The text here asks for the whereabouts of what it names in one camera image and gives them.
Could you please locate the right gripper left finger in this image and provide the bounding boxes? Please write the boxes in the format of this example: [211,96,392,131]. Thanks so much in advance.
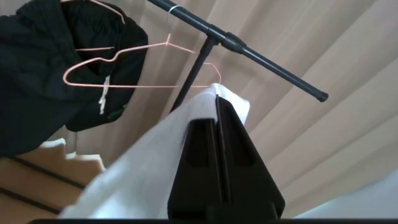
[167,117,223,219]

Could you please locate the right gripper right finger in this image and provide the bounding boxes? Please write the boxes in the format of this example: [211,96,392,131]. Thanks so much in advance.
[215,95,286,219]

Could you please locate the white garment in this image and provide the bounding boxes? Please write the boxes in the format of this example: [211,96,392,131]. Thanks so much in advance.
[57,82,251,219]

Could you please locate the pink clothes hanger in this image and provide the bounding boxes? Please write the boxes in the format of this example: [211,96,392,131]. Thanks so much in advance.
[62,5,223,90]
[60,0,127,52]

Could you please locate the black shorts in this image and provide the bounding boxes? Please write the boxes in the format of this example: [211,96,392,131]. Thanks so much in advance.
[0,0,149,158]

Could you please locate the black clothes rack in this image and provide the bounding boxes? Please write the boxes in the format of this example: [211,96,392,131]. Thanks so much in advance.
[0,0,330,216]

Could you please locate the beige curtain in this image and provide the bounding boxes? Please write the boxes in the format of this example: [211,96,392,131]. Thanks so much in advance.
[0,0,398,218]

